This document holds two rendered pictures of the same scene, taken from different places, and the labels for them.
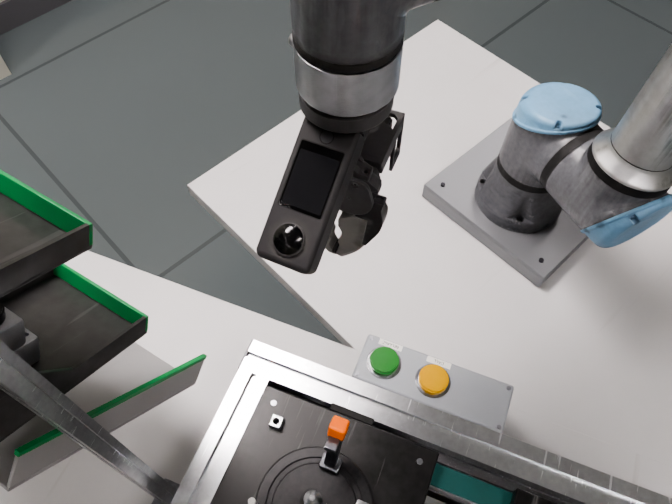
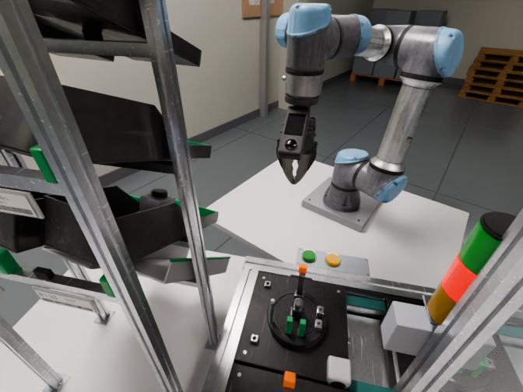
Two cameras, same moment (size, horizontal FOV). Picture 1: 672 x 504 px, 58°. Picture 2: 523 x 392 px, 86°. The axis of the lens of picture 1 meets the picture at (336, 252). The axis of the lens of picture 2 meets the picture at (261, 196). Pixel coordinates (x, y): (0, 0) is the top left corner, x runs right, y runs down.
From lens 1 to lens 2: 0.32 m
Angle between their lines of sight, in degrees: 23
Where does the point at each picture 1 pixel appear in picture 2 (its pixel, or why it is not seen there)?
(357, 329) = (288, 257)
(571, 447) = not seen: hidden behind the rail
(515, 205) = (342, 199)
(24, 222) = not seen: hidden behind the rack
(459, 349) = not seen: hidden behind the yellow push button
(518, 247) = (348, 217)
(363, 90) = (314, 83)
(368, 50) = (317, 65)
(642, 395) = (419, 266)
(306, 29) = (296, 60)
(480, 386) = (353, 260)
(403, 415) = (324, 277)
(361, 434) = (308, 285)
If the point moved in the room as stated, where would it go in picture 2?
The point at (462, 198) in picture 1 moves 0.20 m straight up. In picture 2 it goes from (319, 203) to (326, 161)
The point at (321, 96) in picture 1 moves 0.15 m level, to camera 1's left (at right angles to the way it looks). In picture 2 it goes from (299, 89) to (220, 91)
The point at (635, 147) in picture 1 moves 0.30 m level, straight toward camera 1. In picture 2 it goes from (387, 155) to (373, 204)
